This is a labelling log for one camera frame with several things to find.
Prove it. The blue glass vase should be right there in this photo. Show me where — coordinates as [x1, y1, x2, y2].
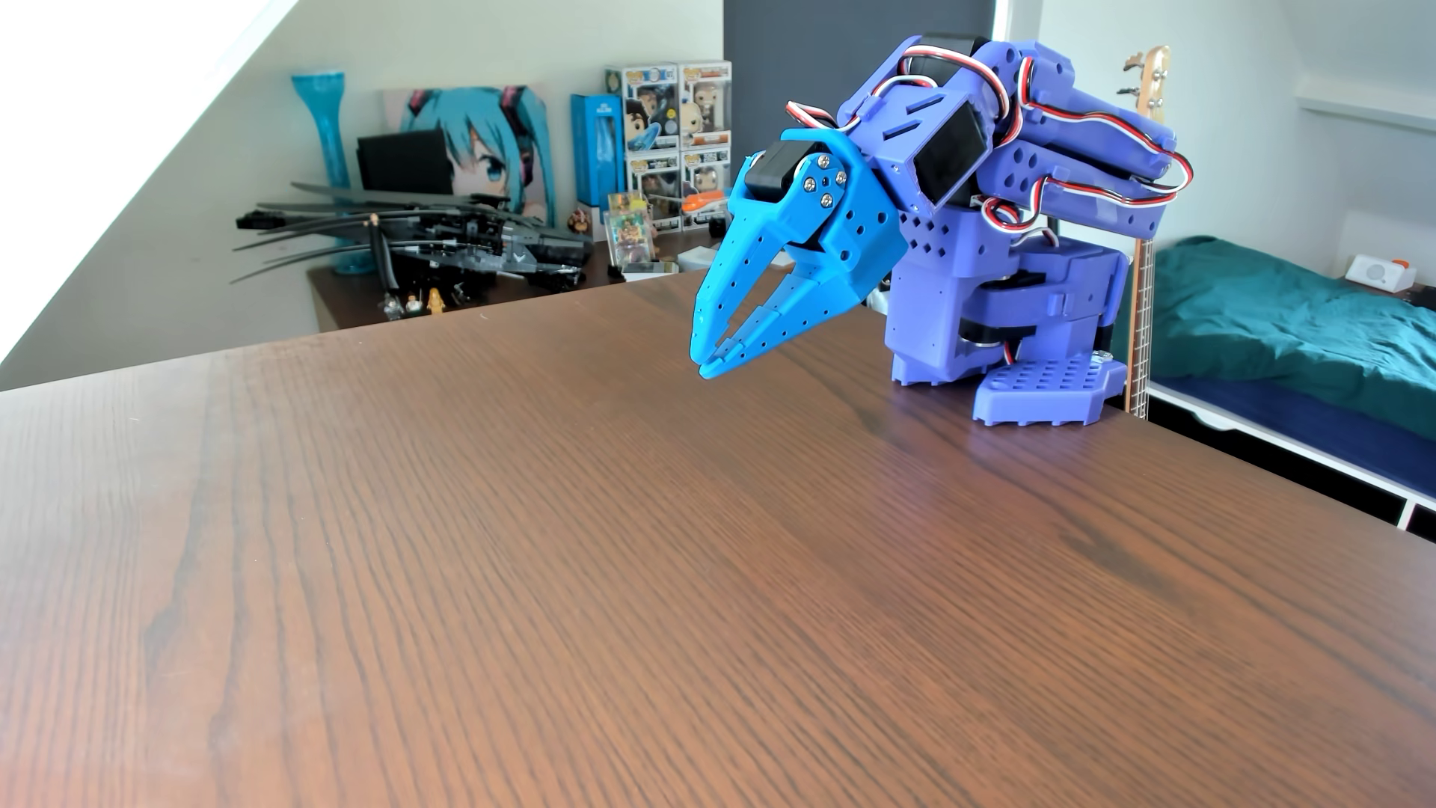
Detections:
[290, 72, 378, 278]

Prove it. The anime girl poster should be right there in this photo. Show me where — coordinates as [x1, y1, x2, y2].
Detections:
[381, 85, 558, 227]

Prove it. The figure box with pale figure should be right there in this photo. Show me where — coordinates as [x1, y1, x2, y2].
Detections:
[680, 144, 734, 228]

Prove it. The wooden bass guitar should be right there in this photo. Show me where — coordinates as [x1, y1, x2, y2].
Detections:
[1120, 45, 1175, 422]

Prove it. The black box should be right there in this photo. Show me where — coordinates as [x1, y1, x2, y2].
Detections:
[355, 128, 457, 199]

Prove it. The white radio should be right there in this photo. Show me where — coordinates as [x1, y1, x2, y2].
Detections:
[1343, 254, 1418, 296]

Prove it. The white wall shelf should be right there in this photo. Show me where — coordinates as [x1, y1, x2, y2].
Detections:
[1295, 76, 1436, 138]

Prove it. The navy mattress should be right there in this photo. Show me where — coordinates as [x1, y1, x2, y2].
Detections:
[1150, 373, 1436, 501]

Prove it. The figure box with dark-haired figure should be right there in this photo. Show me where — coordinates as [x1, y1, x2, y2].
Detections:
[604, 64, 684, 154]

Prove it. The black helicopter model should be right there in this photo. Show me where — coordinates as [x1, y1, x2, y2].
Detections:
[230, 180, 597, 322]

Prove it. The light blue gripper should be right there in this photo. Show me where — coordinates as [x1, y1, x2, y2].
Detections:
[689, 126, 909, 382]

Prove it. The white bed frame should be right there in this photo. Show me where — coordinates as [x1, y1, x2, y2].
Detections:
[1144, 379, 1436, 531]

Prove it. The tall blue box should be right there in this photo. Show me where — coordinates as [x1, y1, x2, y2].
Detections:
[568, 92, 628, 210]

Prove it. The dark wooden side desk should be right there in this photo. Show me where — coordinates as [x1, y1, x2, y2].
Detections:
[305, 227, 725, 334]

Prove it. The figure box with grey figure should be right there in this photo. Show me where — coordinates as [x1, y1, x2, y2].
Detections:
[624, 148, 687, 233]

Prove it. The colourful card display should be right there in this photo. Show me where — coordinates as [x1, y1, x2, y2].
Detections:
[604, 192, 666, 273]

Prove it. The red white black servo cable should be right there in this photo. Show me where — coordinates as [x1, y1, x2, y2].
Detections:
[784, 43, 1195, 237]

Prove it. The bed with teal cover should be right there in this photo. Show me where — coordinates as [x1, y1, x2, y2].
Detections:
[1122, 234, 1436, 441]

